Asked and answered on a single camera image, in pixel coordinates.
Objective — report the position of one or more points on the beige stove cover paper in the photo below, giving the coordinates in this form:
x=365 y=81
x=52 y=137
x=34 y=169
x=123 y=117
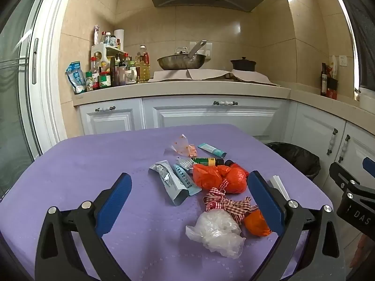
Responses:
x=205 y=74

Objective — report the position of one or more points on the purple tablecloth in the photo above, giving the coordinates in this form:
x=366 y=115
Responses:
x=88 y=166

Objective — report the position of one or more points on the white plastic container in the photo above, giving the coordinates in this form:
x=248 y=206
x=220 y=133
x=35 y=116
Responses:
x=367 y=102

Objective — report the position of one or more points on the round orange plastic bag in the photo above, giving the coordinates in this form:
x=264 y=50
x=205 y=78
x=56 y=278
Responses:
x=235 y=180

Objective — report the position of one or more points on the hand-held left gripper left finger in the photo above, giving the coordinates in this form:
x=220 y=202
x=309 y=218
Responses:
x=114 y=205

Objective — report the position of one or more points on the pink candy wrapper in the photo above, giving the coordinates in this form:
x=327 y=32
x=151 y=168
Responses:
x=192 y=150

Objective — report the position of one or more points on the silver sachet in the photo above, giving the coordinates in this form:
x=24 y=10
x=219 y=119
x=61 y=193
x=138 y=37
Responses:
x=168 y=178

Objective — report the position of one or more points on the green bottle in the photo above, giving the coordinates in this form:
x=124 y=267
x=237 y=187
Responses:
x=206 y=161

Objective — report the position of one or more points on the black pot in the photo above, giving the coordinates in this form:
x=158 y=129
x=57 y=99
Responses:
x=243 y=64

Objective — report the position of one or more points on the red box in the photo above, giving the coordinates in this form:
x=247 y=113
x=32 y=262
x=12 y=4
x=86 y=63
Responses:
x=332 y=93

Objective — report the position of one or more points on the yellow cooking oil bottle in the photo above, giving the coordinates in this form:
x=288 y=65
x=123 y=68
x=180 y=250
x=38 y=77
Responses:
x=143 y=70

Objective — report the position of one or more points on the blue white salt bag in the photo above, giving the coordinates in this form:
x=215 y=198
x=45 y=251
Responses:
x=76 y=77

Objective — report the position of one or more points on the narrow white cabinet door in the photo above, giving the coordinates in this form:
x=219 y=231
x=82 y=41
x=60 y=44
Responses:
x=111 y=123

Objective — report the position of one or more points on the white orange paper packet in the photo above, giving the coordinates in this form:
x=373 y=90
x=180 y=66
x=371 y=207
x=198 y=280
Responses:
x=334 y=66

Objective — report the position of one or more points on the wide white cabinet door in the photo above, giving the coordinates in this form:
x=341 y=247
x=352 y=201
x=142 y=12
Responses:
x=205 y=117

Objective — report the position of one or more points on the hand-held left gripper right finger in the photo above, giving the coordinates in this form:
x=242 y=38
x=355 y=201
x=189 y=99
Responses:
x=265 y=205

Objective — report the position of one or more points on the silver blister pack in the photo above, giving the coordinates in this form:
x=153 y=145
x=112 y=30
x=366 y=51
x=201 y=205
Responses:
x=186 y=164

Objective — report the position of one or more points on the steel kettle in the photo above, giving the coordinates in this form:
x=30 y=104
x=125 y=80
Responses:
x=181 y=52

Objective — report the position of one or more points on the paper towel roll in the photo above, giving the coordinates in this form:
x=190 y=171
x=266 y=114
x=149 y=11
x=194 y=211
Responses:
x=119 y=38

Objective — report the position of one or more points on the person's right hand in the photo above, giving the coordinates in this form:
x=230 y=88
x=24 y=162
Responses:
x=364 y=250

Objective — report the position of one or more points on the dark oil bottle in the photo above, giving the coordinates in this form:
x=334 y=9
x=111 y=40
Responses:
x=323 y=82

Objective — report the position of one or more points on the clear orange-dotted wrapper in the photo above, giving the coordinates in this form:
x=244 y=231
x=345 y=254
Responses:
x=182 y=143

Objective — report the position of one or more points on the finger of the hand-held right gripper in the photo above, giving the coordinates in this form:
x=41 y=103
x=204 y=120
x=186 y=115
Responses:
x=341 y=174
x=369 y=167

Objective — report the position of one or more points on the small orange plastic bag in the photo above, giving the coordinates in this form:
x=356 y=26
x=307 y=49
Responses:
x=256 y=224

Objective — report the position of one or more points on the small red bottle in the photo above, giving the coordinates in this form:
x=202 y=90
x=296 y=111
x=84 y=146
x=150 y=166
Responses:
x=229 y=162

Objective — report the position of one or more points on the clear plastic bag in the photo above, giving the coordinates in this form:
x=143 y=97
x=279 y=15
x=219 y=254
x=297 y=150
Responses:
x=215 y=228

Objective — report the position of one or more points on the steel wok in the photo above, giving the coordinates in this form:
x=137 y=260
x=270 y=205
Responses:
x=181 y=63

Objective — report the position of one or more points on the white wall socket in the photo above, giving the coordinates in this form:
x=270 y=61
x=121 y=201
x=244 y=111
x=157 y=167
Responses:
x=342 y=60

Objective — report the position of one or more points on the white shelf rack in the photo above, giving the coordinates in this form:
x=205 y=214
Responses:
x=99 y=53

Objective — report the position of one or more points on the light blue tube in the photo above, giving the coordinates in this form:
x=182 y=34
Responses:
x=186 y=181

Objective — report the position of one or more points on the black box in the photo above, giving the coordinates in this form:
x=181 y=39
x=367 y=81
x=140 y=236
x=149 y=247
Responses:
x=332 y=82

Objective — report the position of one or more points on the red checked ribbon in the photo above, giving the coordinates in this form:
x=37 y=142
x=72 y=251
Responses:
x=222 y=203

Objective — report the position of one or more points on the teal tube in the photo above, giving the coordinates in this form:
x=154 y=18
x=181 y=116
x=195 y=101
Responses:
x=212 y=150

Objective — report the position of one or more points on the bin with black liner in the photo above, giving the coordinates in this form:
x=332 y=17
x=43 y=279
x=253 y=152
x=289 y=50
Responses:
x=293 y=158

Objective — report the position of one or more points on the group of condiment bottles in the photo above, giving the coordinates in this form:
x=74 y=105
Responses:
x=105 y=79

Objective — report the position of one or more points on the sliding glass door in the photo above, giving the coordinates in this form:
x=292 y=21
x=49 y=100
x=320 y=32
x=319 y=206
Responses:
x=17 y=108

